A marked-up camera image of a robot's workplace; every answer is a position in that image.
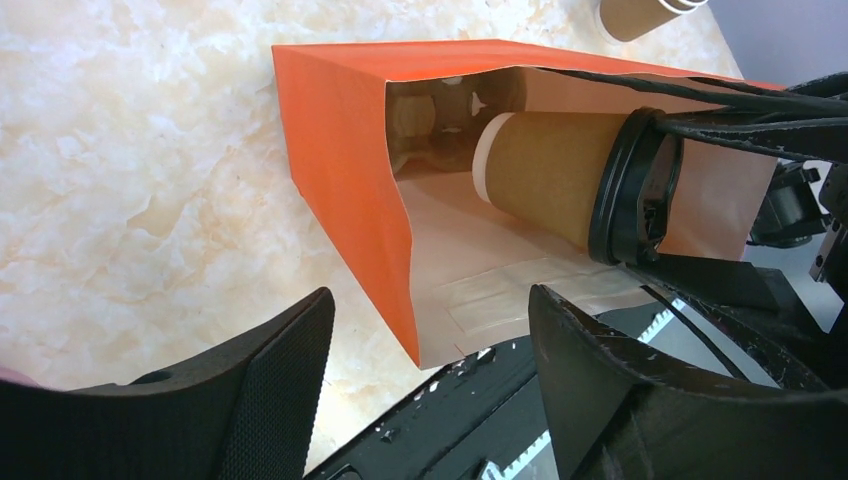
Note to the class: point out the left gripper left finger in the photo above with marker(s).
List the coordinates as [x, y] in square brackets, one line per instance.
[244, 409]

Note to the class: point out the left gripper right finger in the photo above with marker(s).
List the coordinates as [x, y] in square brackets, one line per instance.
[619, 409]

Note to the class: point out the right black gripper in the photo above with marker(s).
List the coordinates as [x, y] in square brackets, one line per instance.
[757, 308]

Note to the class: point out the single black cup lid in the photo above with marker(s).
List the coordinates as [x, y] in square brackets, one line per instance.
[633, 202]

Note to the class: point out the single brown paper cup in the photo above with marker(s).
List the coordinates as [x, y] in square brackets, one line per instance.
[545, 167]

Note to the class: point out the orange paper bag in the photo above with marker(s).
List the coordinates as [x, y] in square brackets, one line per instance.
[381, 137]

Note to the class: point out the pink plastic cup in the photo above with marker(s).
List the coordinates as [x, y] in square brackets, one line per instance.
[11, 376]

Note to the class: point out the stack of brown paper cups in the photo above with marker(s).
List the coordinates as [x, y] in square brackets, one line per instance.
[628, 20]

